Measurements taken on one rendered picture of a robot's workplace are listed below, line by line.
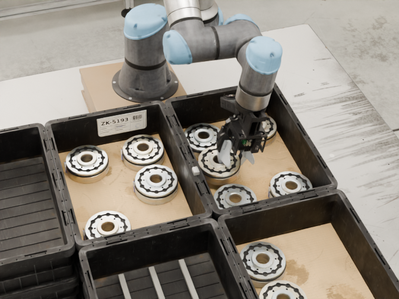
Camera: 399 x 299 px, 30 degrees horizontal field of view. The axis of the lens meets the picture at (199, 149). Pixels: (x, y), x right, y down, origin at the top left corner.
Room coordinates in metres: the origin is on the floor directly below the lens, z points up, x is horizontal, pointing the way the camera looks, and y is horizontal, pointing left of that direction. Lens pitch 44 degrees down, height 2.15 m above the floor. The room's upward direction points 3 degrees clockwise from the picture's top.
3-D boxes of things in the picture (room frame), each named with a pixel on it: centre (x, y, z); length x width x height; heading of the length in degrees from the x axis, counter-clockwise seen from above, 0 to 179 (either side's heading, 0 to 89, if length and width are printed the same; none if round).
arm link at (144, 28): (1.66, 0.15, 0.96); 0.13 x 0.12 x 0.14; 109
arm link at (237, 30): (1.35, -0.07, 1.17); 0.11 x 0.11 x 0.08; 19
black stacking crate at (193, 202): (1.18, 0.17, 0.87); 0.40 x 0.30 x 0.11; 20
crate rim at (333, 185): (1.28, -0.11, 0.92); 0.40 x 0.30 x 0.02; 20
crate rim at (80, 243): (1.18, 0.17, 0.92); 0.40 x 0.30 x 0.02; 20
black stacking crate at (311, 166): (1.28, -0.11, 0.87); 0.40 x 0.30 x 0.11; 20
